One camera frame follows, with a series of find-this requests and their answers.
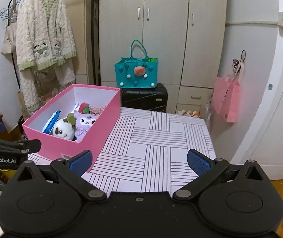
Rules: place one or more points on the red strawberry plush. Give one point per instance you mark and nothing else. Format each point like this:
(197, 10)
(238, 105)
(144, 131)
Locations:
(84, 108)

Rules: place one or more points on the pink storage box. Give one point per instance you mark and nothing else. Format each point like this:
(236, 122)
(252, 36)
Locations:
(69, 101)

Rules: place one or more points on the beige tote bag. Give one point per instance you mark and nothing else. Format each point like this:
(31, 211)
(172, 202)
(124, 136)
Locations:
(9, 41)

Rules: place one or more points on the beige wardrobe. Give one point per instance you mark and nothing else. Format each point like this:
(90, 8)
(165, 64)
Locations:
(185, 35)

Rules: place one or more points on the black suitcase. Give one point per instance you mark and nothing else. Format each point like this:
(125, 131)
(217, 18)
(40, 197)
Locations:
(154, 99)

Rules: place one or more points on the cream knit cardigan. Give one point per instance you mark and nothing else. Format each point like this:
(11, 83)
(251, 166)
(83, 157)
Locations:
(44, 40)

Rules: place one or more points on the pink floral cloth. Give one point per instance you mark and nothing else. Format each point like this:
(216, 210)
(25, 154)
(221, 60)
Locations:
(96, 110)

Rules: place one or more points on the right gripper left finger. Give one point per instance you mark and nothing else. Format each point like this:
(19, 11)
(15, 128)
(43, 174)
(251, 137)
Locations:
(59, 181)

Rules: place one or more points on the black clothes rack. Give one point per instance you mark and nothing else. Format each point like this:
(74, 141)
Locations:
(10, 14)

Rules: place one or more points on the pink paper bag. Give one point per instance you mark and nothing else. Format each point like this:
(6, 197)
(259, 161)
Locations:
(227, 92)

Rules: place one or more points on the blue wet wipes pack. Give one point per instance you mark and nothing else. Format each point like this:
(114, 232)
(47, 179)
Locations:
(51, 122)

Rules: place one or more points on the white panda plush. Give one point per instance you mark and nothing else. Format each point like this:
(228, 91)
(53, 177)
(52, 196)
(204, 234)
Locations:
(63, 129)

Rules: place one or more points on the purple plush toy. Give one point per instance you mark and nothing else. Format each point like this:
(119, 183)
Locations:
(83, 124)

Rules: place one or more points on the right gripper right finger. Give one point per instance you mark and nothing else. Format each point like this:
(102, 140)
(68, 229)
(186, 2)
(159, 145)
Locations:
(219, 181)

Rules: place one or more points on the teal felt handbag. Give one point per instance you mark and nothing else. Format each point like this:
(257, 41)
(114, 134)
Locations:
(133, 73)

